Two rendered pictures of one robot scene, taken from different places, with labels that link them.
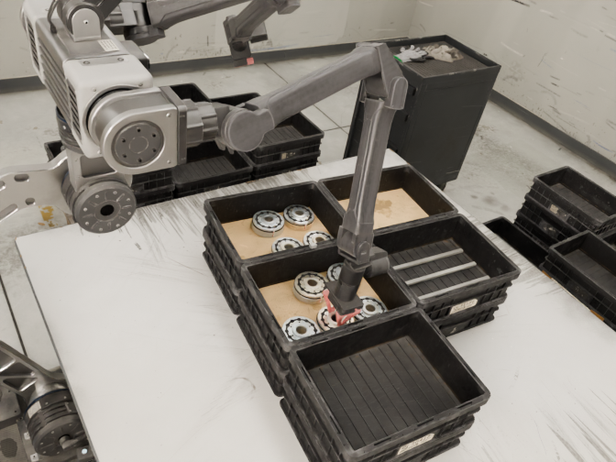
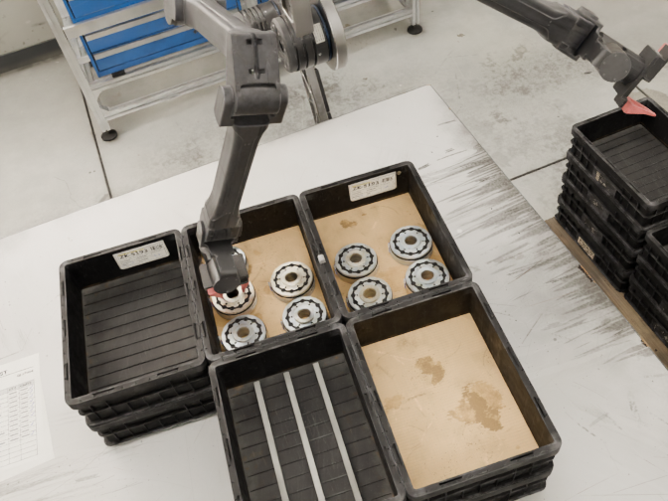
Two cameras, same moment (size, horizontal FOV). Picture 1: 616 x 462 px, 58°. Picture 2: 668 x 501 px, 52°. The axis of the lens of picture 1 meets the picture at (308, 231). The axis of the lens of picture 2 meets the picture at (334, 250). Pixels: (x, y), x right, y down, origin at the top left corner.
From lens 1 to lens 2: 1.90 m
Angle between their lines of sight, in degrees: 74
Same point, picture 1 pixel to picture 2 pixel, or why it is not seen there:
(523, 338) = not seen: outside the picture
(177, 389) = not seen: hidden behind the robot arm
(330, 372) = (181, 292)
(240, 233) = (398, 222)
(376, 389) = (151, 331)
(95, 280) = (370, 143)
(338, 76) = (215, 30)
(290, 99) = (196, 13)
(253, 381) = not seen: hidden behind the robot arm
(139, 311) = (328, 178)
